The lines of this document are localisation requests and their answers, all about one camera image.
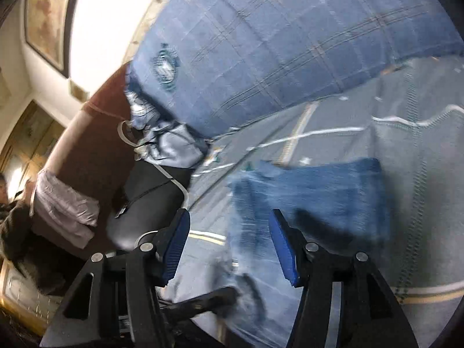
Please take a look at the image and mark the white gold-rimmed box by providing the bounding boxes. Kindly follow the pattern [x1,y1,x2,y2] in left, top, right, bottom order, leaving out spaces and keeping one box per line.
[0,261,60,336]

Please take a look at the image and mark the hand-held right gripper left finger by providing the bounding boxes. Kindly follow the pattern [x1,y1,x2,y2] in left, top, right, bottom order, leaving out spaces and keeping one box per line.
[40,208,191,348]

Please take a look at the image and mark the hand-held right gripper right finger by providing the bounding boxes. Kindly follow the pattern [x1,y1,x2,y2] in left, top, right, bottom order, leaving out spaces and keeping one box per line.
[268,208,410,348]

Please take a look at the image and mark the small framed wall picture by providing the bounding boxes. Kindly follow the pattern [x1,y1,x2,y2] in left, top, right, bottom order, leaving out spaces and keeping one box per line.
[69,80,91,102]

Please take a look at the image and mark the blue denim pants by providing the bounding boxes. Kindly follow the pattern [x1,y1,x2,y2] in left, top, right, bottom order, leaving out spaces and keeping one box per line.
[217,157,394,348]

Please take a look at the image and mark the pale blue cloth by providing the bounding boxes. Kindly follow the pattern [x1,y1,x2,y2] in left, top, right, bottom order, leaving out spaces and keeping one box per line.
[136,118,208,170]

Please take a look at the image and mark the large framed wall picture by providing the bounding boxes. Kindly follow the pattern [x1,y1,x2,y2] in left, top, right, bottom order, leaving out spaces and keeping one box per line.
[23,0,88,78]

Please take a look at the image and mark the wooden door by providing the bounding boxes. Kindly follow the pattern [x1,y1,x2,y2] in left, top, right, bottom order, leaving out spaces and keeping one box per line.
[0,99,66,204]

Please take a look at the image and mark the black leather stool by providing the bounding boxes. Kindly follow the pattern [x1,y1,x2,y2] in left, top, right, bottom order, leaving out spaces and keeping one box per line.
[107,159,187,251]

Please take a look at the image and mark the blue plaid quilt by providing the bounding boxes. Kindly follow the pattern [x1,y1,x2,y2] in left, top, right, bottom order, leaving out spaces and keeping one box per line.
[125,0,464,138]

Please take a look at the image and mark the black cable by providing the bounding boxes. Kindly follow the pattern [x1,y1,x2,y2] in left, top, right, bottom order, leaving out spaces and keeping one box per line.
[119,183,175,214]

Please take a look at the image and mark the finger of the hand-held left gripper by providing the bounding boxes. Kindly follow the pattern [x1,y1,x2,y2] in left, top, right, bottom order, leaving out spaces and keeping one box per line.
[159,273,267,321]

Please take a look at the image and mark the white charging cable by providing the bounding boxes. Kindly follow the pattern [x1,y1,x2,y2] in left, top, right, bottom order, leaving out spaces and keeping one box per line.
[136,229,162,249]

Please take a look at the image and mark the brown padded headboard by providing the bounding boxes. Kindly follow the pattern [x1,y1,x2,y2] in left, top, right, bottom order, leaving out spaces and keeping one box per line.
[31,61,146,262]

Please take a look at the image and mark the grey star print bedsheet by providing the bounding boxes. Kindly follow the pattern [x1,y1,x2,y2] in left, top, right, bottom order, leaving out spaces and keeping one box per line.
[159,56,464,348]

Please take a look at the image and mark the pale pink cloth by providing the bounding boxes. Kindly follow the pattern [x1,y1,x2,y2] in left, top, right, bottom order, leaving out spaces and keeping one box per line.
[31,168,100,249]

